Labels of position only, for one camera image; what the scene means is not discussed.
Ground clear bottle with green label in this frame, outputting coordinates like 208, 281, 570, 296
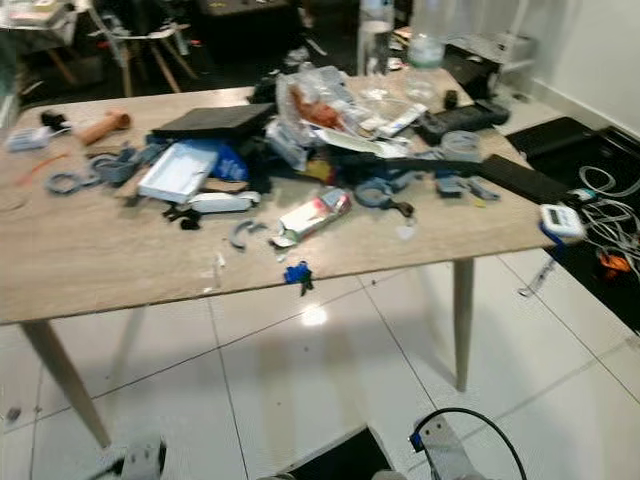
404, 0, 447, 72

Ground grey tape roll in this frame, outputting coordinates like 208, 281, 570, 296
354, 177, 397, 210

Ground white cable bundle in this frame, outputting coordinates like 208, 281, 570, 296
573, 164, 640, 253

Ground clear plastic bag with food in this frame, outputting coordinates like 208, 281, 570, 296
274, 64, 353, 142

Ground black floor mat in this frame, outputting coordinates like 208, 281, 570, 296
504, 114, 640, 336

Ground clear plastic bottle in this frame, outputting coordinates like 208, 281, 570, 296
359, 0, 397, 77

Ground large black case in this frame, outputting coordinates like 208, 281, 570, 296
194, 0, 303, 58

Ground orange string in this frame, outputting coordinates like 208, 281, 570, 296
14, 152, 67, 187

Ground wooden chair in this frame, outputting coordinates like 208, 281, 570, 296
80, 0, 193, 98

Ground grey plastic ring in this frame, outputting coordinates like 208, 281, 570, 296
47, 171, 84, 197

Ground small blue clip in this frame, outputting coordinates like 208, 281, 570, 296
284, 259, 317, 295

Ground grey crescent plastic part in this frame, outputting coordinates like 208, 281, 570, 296
229, 219, 267, 250

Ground open white and blue box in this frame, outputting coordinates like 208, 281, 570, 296
137, 139, 220, 205

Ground white device with display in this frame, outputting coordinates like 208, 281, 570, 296
539, 202, 587, 245

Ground flat black box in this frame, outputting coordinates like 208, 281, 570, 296
150, 102, 277, 140

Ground silver foil snack wrapper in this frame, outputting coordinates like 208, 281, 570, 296
274, 187, 354, 249

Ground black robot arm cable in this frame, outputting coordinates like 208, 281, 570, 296
409, 406, 530, 480

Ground clear tape roll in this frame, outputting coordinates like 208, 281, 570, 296
439, 129, 482, 162

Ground white plastic tool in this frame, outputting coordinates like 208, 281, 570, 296
189, 191, 262, 215

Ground small white box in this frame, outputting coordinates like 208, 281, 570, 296
4, 126, 52, 154

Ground long flat black bar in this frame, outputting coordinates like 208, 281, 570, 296
479, 154, 572, 207

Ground brown cylinder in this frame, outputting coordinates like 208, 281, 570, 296
77, 109, 134, 148

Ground light wooden table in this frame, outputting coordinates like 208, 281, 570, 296
0, 66, 587, 450

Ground small orange object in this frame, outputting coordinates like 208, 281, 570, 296
597, 251, 632, 278

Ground cluttered wooden desk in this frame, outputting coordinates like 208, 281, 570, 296
0, 0, 83, 86

